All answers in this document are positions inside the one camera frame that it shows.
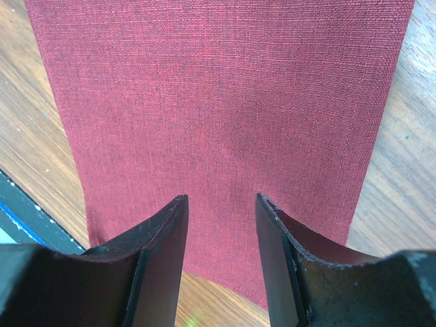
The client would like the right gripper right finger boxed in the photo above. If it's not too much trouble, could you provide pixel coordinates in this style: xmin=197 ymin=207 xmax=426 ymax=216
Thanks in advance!
xmin=255 ymin=194 xmax=435 ymax=326

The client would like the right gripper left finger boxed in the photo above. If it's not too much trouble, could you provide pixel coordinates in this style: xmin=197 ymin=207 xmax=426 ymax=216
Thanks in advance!
xmin=1 ymin=195 xmax=189 ymax=326

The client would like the dark red cloth napkin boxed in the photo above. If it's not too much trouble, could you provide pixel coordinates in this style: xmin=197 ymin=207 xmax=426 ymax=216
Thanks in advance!
xmin=26 ymin=1 xmax=414 ymax=307

